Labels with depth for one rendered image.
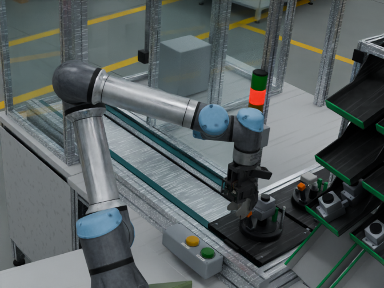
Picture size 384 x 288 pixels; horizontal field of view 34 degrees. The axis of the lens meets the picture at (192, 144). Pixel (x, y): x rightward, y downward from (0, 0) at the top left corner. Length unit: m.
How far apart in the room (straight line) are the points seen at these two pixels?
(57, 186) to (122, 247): 1.04
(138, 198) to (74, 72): 0.70
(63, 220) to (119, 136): 0.42
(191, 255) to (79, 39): 1.08
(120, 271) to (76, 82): 0.49
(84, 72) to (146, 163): 0.85
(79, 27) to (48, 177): 0.62
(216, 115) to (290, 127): 1.35
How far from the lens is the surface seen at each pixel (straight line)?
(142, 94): 1.61
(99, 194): 1.73
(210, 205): 2.21
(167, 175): 2.35
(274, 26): 1.96
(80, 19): 2.59
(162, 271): 2.01
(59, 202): 2.63
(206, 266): 1.90
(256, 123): 1.71
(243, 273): 1.89
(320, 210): 1.73
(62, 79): 1.67
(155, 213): 2.15
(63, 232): 2.70
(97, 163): 1.74
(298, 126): 2.94
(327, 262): 1.84
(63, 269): 2.02
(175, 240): 1.98
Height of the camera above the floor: 2.19
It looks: 30 degrees down
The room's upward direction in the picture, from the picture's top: 5 degrees clockwise
